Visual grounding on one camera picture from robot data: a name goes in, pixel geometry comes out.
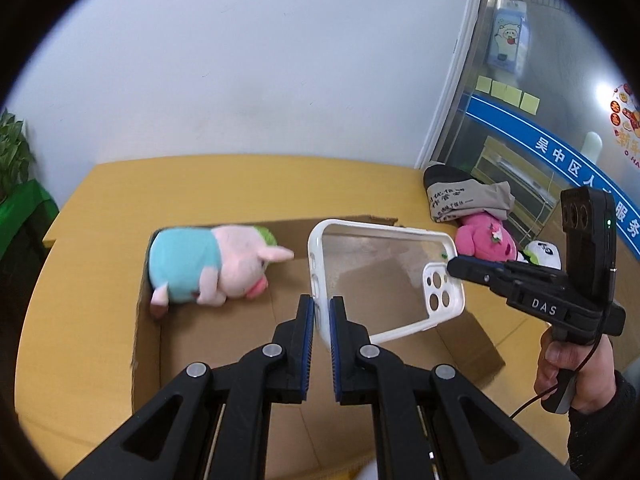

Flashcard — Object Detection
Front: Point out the bright pink plush toy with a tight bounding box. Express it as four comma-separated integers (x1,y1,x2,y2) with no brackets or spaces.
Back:
454,211,520,262

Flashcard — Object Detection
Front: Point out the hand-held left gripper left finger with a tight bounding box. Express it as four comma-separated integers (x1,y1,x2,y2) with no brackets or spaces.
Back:
62,294,317,480

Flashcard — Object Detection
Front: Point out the person's right hand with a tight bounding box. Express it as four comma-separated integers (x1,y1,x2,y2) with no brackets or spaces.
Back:
536,334,619,413

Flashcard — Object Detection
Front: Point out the blue window banner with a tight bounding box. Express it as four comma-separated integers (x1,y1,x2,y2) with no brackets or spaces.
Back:
462,92,640,261

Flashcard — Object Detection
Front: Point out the clear white phone case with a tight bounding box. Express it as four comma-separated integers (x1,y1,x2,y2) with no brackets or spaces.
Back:
307,219,467,350

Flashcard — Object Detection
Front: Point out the green potted plant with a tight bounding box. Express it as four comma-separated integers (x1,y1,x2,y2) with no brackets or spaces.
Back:
0,110,37,201

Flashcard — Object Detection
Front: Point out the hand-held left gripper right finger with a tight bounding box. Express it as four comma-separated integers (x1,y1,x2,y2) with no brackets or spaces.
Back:
327,296,581,480

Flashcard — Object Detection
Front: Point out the white window frame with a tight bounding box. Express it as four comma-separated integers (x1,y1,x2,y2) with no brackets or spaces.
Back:
415,0,501,171

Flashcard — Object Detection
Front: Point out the grey printed cloth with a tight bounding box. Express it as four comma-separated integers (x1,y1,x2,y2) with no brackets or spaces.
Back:
423,161,516,225

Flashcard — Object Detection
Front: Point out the black cable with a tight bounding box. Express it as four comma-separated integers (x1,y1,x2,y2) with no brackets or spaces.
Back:
509,337,608,420

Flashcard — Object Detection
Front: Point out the pink pig plush toy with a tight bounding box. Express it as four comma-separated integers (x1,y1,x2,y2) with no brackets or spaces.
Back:
149,225,295,318

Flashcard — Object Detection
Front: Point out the brown cardboard box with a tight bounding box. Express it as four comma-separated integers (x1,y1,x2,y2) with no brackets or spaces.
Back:
131,215,507,476

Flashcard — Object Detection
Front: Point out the white panda plush toy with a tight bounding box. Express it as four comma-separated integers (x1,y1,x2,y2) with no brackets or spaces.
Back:
516,240,563,268

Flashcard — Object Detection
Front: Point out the person's right forearm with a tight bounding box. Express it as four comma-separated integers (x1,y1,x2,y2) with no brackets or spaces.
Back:
567,370,636,480

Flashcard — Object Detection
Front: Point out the cartoon pig poster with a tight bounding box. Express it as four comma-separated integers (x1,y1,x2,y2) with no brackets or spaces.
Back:
487,0,530,73

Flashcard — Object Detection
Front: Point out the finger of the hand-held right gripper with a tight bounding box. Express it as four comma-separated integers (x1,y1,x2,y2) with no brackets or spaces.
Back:
446,255,521,292

